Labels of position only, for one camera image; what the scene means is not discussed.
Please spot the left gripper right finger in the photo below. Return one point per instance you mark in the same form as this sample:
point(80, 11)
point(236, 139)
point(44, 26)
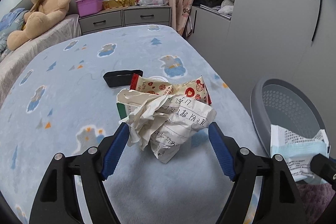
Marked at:
point(279, 200)

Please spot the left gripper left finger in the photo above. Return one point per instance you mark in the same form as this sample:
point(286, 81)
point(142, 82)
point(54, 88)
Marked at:
point(56, 199)

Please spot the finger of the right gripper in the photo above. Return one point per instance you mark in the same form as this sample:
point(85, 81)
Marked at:
point(324, 168)

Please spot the light blue mask package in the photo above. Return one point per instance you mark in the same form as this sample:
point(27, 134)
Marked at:
point(298, 152)

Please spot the written paper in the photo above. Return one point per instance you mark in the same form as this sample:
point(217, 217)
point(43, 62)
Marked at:
point(167, 122)

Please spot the grey perforated trash bin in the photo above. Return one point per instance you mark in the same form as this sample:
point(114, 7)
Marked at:
point(277, 102)

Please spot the light blue patterned blanket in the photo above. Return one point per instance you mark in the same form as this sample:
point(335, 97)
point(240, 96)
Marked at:
point(61, 103)

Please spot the crumpled white green carton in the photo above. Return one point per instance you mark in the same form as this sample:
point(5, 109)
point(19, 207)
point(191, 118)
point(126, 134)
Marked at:
point(129, 100)

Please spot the black plastic clip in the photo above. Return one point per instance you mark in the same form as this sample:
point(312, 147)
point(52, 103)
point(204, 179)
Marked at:
point(121, 78)

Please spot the red white snack wrapper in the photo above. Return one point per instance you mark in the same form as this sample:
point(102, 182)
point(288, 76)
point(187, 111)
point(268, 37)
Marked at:
point(195, 89)

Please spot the grey bed sheet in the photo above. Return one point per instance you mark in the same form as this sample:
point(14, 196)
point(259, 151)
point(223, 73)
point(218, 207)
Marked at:
point(16, 61)

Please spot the white round lid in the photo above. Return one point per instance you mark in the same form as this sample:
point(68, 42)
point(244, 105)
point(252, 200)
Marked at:
point(159, 78)

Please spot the grey wardrobe cabinet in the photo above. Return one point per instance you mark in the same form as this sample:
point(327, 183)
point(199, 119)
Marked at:
point(293, 40)

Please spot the blue patterned pillow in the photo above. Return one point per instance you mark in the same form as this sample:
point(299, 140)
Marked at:
point(10, 22)

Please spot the grey drawer dresser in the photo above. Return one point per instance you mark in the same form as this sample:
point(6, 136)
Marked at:
point(130, 16)

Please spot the purple plastic basket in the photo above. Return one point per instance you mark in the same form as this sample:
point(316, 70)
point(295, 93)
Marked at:
point(89, 7)

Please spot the tan teddy bear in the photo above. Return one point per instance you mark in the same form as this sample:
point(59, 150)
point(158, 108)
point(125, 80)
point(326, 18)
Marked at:
point(44, 15)

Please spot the gold wrapped gift box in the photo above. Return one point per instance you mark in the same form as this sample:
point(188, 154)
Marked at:
point(118, 4)

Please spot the pink cartoon folded board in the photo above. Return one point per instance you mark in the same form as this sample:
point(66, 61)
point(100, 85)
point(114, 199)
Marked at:
point(183, 8)

